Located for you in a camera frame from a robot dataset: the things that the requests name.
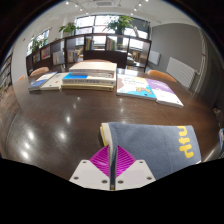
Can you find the side window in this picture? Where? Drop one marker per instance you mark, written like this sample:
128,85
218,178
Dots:
41,35

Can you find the large white radiator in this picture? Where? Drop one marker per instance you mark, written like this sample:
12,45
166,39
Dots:
180,71

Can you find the orange chairs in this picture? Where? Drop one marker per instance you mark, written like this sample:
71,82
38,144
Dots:
40,70

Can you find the small white radiator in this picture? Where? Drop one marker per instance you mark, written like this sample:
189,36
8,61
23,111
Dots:
154,57

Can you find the large window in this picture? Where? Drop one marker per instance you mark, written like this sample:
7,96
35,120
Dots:
100,20

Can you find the purple and white book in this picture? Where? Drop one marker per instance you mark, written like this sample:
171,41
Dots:
165,91

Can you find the ceiling spot lights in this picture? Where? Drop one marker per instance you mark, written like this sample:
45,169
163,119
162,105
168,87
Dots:
139,4

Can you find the cream hardcover book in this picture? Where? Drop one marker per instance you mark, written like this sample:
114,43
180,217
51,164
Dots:
93,66

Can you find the thin white book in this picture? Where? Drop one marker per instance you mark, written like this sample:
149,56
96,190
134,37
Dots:
55,81

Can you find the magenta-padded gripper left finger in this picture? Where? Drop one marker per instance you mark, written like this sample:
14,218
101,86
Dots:
88,173

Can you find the ceiling air conditioner unit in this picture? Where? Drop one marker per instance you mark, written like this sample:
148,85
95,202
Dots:
103,2

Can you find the small potted plant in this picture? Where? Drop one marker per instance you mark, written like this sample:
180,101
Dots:
38,44

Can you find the blue and white book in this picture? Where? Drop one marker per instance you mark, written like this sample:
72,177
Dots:
88,80

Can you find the grey towel with yellow print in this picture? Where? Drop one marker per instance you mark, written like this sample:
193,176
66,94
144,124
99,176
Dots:
150,146

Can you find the yellowish thick book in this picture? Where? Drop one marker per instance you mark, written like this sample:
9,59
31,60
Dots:
86,87

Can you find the medium potted plant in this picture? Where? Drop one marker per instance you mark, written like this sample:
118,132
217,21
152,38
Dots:
69,28

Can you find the large potted plant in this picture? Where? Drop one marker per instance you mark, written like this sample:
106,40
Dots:
120,23

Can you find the white illustrated book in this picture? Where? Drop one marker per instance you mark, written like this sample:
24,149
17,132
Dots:
135,86

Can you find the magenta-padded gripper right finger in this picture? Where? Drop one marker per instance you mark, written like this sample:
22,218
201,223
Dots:
136,173

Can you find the dark open shelf unit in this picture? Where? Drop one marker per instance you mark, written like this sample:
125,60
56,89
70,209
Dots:
105,56

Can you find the wall bookshelf unit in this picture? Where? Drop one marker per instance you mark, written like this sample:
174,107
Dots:
5,75

